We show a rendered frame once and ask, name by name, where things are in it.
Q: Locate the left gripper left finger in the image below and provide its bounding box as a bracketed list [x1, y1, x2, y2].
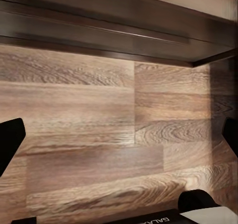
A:
[0, 118, 26, 177]

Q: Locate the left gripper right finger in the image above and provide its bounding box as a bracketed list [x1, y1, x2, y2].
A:
[222, 118, 238, 158]

